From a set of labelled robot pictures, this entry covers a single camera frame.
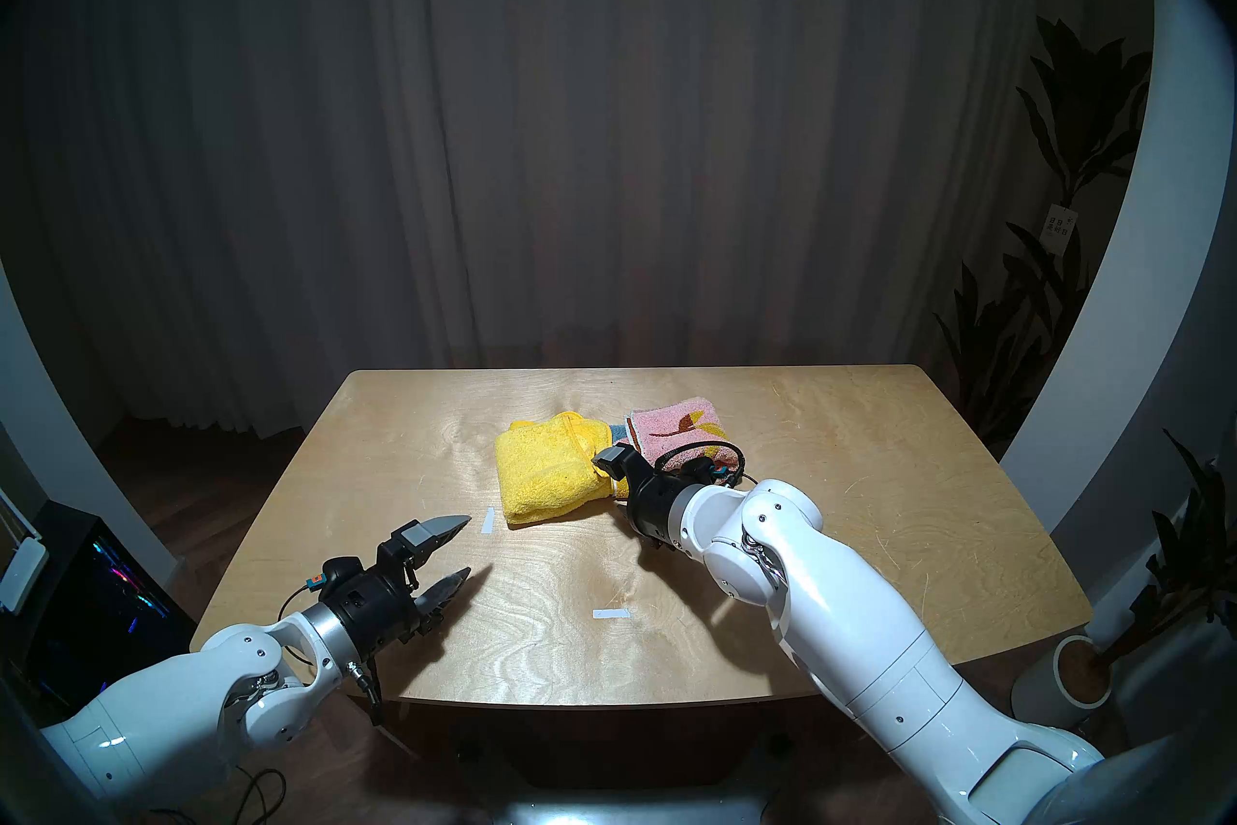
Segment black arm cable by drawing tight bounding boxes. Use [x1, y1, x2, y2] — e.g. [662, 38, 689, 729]
[343, 659, 388, 727]
[652, 439, 761, 491]

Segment black floor cables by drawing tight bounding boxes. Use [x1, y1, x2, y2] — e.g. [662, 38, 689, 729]
[145, 765, 289, 825]

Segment small dark leafy plant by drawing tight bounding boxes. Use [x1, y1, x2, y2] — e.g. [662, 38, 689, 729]
[1096, 431, 1237, 671]

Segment grey pleated curtain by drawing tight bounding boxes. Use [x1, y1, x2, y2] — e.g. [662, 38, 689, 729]
[0, 0, 1161, 439]

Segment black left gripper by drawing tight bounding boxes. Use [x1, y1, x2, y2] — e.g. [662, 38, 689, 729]
[317, 513, 473, 667]

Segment pink blue sunflower towel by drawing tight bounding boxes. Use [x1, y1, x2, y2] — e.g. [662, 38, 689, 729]
[607, 396, 732, 471]

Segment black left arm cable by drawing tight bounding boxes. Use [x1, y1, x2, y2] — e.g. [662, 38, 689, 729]
[343, 659, 388, 727]

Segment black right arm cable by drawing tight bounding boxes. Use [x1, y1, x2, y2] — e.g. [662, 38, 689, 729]
[652, 439, 761, 491]

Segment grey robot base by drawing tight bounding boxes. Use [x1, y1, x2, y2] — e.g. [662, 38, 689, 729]
[481, 784, 776, 825]

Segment white wall device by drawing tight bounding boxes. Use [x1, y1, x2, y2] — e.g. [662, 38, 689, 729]
[0, 531, 48, 614]

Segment white curved arch panel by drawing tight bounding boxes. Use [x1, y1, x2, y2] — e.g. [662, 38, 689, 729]
[0, 261, 181, 588]
[999, 0, 1237, 623]

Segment tall dark leafy plant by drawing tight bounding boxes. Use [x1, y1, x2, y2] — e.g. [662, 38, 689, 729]
[932, 15, 1154, 449]

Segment white round plant pot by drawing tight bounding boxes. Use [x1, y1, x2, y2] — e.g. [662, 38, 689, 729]
[1011, 634, 1113, 741]

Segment black computer tower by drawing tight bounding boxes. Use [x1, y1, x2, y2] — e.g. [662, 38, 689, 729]
[23, 502, 200, 723]

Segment yellow terry towel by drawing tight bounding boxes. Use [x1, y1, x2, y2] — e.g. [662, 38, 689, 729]
[495, 411, 629, 528]

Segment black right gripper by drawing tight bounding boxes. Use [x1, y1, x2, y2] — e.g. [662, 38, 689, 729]
[591, 443, 711, 551]

